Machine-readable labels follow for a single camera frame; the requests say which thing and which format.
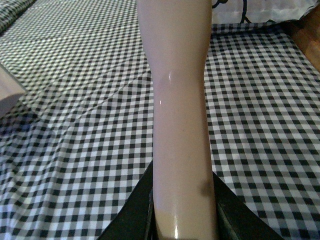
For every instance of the white patterned pillow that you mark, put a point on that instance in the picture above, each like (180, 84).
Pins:
(260, 11)

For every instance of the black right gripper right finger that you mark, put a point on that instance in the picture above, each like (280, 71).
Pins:
(235, 221)

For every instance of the beige plastic brush handle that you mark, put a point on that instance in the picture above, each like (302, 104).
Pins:
(176, 37)

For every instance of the beige plastic dustpan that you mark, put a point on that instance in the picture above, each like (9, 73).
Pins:
(10, 91)

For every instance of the black white checkered bedsheet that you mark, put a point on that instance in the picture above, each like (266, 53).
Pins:
(77, 143)

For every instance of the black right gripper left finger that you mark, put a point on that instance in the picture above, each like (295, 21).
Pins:
(135, 221)

